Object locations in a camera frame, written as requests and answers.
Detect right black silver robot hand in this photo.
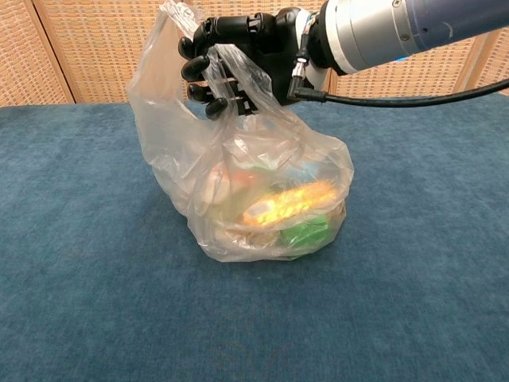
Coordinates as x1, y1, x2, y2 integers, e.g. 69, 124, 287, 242
177, 6, 316, 121

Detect clear plastic shopping bag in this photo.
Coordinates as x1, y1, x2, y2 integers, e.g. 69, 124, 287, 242
126, 0, 356, 263

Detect orange snack packet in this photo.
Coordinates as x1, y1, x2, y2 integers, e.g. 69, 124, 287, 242
232, 170, 256, 189

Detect beige round packet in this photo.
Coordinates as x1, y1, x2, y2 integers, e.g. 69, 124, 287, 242
198, 166, 232, 206

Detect yellow snack packet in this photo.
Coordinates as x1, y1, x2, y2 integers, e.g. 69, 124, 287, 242
240, 181, 339, 230

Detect woven rattan folding screen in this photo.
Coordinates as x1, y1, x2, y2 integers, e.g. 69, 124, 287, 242
0, 0, 509, 107

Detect green snack packet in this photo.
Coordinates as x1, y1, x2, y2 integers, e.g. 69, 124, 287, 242
280, 216, 331, 248

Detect blue carpet table mat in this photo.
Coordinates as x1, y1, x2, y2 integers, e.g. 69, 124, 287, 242
0, 90, 509, 382

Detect black right hand cable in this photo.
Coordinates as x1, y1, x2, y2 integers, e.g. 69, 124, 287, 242
286, 33, 509, 108

